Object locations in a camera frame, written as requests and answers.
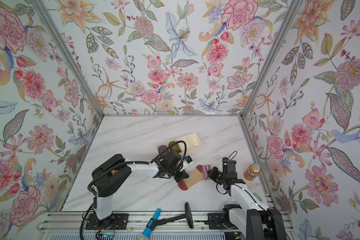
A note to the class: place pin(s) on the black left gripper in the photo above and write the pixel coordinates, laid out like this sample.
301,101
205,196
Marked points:
181,177

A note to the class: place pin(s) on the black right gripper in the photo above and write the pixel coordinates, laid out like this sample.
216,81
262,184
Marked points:
213,173

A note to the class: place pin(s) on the beige pink purple striped sock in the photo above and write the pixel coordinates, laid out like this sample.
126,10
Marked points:
200,173

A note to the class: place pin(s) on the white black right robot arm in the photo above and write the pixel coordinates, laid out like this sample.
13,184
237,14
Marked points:
252,218

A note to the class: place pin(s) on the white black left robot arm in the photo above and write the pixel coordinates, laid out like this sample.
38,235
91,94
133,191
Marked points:
110,176

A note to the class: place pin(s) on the rolled green sock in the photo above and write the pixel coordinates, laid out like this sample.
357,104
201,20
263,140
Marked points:
175,146

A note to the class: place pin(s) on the rolled purple sock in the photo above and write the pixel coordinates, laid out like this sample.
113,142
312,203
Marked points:
163,151

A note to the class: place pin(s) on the cream divided organizer tray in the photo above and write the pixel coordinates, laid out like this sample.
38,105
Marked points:
193,142

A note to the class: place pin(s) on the green sponge object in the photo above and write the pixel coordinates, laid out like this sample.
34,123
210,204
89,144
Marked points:
258,197

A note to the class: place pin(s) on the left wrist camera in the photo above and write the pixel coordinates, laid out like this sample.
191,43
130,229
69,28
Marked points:
188,159

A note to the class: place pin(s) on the blue handled black tool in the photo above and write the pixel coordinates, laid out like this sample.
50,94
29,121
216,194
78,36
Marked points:
154,221

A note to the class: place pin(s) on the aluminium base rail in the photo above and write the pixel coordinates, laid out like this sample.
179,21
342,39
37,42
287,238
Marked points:
66,226

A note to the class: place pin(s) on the aluminium corner post left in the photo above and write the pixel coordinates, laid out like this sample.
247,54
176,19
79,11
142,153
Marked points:
47,20

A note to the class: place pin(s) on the aluminium corner post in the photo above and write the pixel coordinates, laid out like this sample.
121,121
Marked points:
47,20
269,60

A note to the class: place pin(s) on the aluminium corner post right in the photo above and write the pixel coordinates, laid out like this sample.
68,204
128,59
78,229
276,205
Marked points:
269,60

